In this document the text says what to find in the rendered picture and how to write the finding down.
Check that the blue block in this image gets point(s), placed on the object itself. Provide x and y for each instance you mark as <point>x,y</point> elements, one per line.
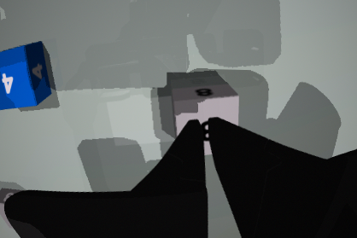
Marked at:
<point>24,81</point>

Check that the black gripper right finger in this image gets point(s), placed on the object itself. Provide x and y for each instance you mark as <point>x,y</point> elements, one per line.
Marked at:
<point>279,192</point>

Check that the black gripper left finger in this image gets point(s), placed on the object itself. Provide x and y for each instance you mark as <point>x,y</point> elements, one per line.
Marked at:
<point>170,202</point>

